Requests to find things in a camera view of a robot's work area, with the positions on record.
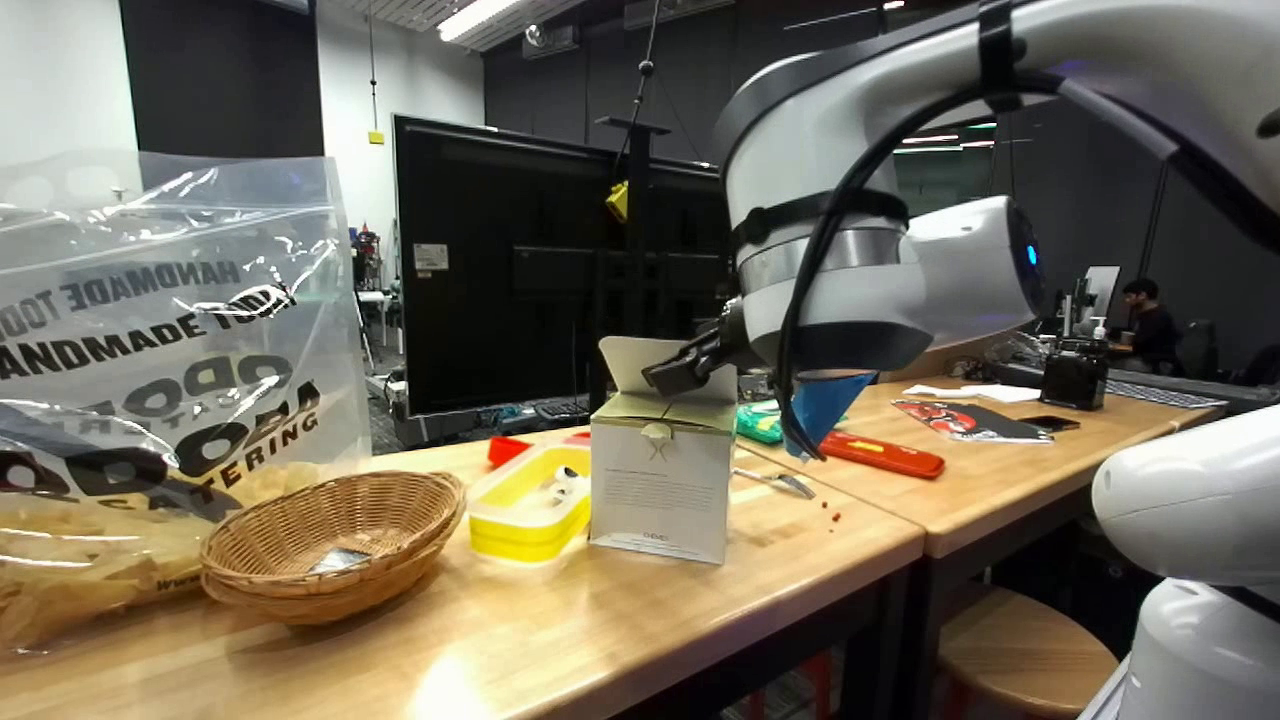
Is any yellow plastic container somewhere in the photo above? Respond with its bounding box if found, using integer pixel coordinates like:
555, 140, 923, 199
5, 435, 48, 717
462, 441, 597, 562

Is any seated person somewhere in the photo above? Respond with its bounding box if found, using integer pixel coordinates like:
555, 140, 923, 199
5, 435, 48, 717
1114, 271, 1185, 377

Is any small red plastic piece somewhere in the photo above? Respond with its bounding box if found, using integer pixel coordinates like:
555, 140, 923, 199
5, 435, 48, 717
482, 431, 535, 473

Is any small clear wrapper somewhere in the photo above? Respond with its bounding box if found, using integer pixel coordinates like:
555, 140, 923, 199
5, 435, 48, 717
310, 540, 376, 578

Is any wicker basket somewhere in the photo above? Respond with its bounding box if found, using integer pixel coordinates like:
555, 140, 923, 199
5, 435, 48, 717
195, 468, 466, 633

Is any red and black magazine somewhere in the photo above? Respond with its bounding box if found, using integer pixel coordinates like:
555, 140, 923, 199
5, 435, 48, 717
891, 392, 1057, 447

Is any ceiling light strip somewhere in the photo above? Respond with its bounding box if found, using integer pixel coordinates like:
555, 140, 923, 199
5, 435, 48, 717
435, 0, 528, 46

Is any round wooden stool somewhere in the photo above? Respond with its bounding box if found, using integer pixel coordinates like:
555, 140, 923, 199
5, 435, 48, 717
936, 582, 1120, 720

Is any computer monitor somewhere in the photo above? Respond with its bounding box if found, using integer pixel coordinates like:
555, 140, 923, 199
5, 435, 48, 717
1079, 260, 1129, 330

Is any large black TV screen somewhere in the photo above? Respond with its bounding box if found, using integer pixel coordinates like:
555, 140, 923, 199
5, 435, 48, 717
388, 110, 737, 421

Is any clear printed plastic bag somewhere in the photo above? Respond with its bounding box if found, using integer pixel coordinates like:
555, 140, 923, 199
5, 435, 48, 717
0, 149, 376, 654

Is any white paper sheet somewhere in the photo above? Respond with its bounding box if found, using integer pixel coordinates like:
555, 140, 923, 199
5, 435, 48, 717
902, 380, 1046, 409

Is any metal spoon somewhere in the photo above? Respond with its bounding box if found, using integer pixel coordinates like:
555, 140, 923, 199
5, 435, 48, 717
744, 455, 819, 505

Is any black box device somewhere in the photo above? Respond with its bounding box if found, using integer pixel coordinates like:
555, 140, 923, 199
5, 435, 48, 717
1036, 334, 1110, 410

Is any black stand pole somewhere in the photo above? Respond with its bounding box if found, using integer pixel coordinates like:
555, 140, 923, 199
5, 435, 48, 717
601, 0, 672, 230

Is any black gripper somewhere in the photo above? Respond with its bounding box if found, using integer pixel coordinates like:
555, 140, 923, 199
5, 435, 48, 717
638, 316, 750, 399

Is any green snack packet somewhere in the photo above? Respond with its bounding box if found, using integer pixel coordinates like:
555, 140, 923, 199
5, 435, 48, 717
731, 399, 791, 447

